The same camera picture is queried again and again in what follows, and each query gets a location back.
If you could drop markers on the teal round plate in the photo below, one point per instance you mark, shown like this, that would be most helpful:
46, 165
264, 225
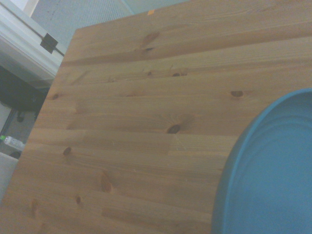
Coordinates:
273, 170

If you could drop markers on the orange tape scrap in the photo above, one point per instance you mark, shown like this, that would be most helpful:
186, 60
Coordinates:
151, 12

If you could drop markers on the metal door hinge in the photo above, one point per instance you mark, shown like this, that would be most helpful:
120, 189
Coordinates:
48, 43

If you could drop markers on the black storage case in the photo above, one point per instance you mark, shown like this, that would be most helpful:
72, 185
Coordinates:
17, 92

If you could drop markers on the clear bottle green cap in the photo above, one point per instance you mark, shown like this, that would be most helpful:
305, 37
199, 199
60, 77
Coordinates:
13, 143

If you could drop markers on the white door frame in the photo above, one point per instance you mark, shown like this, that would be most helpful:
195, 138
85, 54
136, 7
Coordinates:
22, 56

